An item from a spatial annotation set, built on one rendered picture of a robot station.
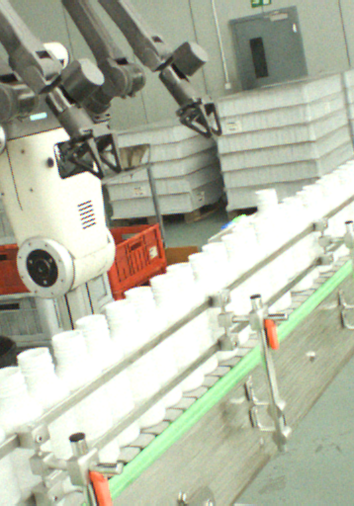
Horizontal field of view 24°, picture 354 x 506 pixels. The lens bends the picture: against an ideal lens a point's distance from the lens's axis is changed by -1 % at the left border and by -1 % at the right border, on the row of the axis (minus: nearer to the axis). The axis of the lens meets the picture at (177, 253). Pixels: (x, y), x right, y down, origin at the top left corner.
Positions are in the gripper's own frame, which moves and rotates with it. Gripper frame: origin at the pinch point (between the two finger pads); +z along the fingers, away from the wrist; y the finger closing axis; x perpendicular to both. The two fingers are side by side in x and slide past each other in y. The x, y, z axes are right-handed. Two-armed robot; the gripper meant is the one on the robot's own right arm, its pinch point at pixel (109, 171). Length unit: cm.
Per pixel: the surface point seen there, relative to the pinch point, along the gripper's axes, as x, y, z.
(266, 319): -31, -34, 39
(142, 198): 382, 591, -91
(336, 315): -19, 10, 49
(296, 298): -19.4, -1.4, 41.1
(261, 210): -24.4, -2.7, 24.3
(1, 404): -25, -78, 29
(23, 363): -25, -72, 26
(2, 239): 153, 129, -38
